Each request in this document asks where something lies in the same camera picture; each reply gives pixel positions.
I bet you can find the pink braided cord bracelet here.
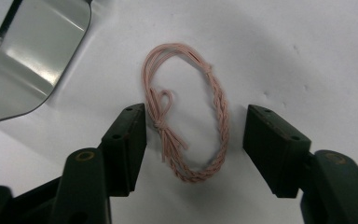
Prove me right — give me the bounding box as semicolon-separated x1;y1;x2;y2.
141;42;230;184

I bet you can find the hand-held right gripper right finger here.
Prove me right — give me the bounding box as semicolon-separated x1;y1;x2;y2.
242;104;358;224

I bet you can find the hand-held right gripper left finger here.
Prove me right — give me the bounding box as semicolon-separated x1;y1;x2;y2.
49;103;147;224

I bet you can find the clear plastic compartment box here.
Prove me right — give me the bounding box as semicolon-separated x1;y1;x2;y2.
0;0;93;127

